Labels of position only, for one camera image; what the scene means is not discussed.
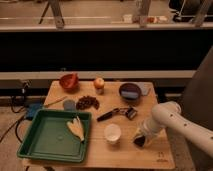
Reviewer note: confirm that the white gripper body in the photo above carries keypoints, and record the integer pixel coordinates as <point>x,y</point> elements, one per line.
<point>149,128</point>

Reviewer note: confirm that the black handled eraser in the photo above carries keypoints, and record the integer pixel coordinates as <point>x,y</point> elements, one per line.
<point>139,140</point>

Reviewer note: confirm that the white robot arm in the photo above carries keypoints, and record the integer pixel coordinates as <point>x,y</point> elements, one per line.
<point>168,114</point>

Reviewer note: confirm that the grey cloth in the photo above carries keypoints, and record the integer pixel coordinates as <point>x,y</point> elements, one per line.
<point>144,88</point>

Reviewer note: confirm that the blue sponge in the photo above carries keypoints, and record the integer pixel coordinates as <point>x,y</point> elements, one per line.
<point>129,95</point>

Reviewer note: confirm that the dark bowl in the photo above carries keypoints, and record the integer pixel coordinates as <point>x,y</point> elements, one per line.
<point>130,87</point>

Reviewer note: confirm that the white paper cup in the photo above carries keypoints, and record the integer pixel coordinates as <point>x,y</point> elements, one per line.
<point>112,133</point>

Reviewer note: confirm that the apple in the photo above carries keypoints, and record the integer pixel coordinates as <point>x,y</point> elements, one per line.
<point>99,83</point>

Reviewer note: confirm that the bunch of dark grapes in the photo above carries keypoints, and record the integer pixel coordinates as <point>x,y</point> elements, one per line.
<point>86,102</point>

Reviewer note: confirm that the grey round lid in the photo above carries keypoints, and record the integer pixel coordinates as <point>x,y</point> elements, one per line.
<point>69,105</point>

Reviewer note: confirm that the red bowl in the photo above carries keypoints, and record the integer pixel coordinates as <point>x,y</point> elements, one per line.
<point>69,81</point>

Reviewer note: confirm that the wooden stick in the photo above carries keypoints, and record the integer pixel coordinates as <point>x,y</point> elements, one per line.
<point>54,102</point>

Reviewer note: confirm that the green plastic tray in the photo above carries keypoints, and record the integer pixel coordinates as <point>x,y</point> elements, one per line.
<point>49,138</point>

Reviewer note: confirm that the blue box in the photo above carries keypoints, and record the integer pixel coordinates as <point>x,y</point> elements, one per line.
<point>32,110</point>

